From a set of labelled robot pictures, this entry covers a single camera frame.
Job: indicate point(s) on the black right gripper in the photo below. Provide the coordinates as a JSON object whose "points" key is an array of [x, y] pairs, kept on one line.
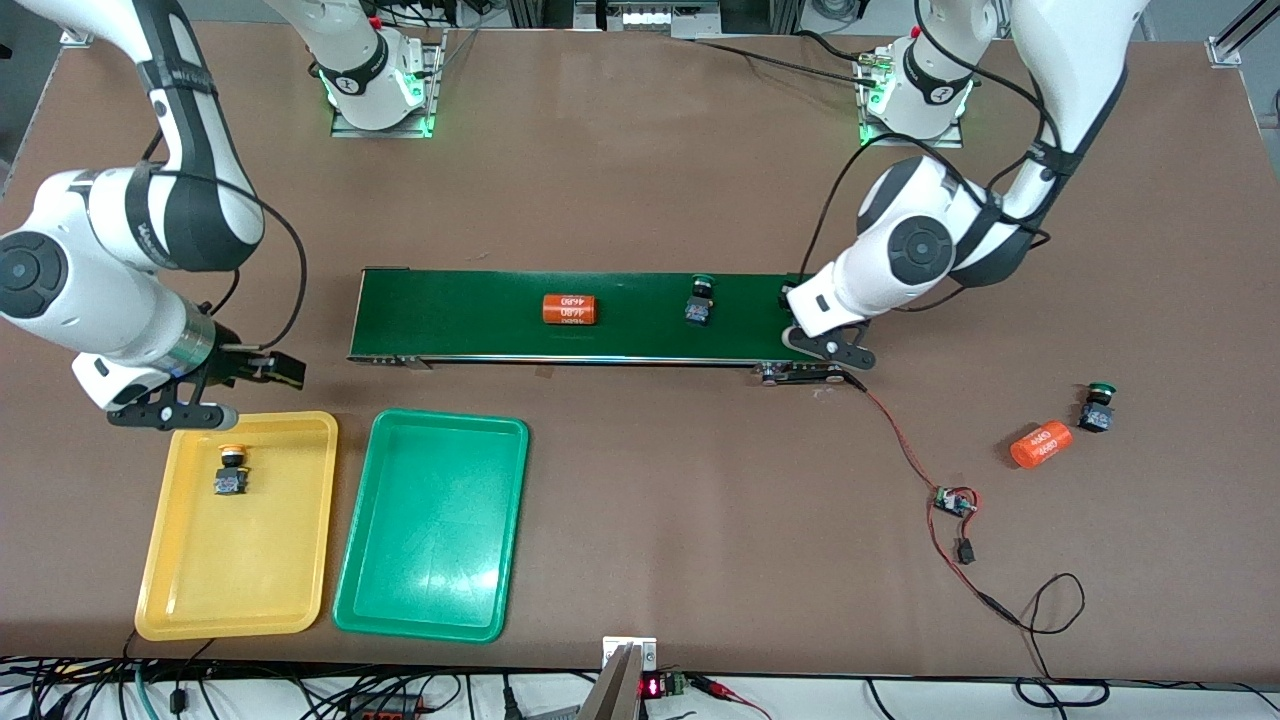
{"points": [[229, 359]]}

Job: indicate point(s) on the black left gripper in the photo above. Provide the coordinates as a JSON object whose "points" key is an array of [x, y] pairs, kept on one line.
{"points": [[787, 297]]}

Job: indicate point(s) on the green push button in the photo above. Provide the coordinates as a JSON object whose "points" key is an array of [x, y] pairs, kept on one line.
{"points": [[700, 308], [1096, 412]]}

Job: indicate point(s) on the yellow push button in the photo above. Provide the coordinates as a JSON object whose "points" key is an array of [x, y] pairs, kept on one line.
{"points": [[231, 478]]}

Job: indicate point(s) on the orange cylinder with white print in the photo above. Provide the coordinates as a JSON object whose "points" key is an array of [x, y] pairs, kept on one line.
{"points": [[1041, 444], [570, 309]]}

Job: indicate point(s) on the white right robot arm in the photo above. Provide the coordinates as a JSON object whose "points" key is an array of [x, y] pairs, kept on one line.
{"points": [[30, 272]]}

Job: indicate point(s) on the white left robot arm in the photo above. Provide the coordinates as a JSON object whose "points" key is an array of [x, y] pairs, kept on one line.
{"points": [[920, 250]]}

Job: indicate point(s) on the green conveyor belt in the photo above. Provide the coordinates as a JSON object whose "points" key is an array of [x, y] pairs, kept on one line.
{"points": [[450, 315]]}

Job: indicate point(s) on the yellow plastic tray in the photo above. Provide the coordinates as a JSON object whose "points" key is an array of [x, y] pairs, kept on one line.
{"points": [[235, 560]]}

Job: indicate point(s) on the green plastic tray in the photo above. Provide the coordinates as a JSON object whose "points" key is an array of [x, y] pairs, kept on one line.
{"points": [[430, 525]]}

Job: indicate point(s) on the small green circuit board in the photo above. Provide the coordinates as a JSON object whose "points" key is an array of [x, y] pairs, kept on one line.
{"points": [[955, 502]]}

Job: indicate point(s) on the orange power strip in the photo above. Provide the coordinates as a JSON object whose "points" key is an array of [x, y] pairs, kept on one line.
{"points": [[385, 708]]}

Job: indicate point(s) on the aluminium corner profile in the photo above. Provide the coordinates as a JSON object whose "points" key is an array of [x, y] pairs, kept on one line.
{"points": [[70, 38], [1235, 40]]}

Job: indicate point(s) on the red alligator clip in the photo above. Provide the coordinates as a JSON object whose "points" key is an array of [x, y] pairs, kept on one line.
{"points": [[725, 690]]}

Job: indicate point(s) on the red LED display module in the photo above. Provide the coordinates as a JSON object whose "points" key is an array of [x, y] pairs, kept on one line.
{"points": [[662, 686]]}

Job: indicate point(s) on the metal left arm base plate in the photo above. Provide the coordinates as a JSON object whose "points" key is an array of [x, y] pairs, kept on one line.
{"points": [[868, 135]]}

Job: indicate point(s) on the aluminium frame with light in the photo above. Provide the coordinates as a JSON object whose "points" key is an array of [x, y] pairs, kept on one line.
{"points": [[655, 15]]}

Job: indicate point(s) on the black inline switch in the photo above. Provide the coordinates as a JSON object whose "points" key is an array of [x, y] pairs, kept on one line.
{"points": [[965, 551]]}

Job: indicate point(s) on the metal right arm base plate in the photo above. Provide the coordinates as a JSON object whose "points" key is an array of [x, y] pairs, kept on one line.
{"points": [[432, 75]]}

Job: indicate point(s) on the grey metal camera mount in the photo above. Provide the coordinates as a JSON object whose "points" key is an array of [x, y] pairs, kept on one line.
{"points": [[620, 680]]}

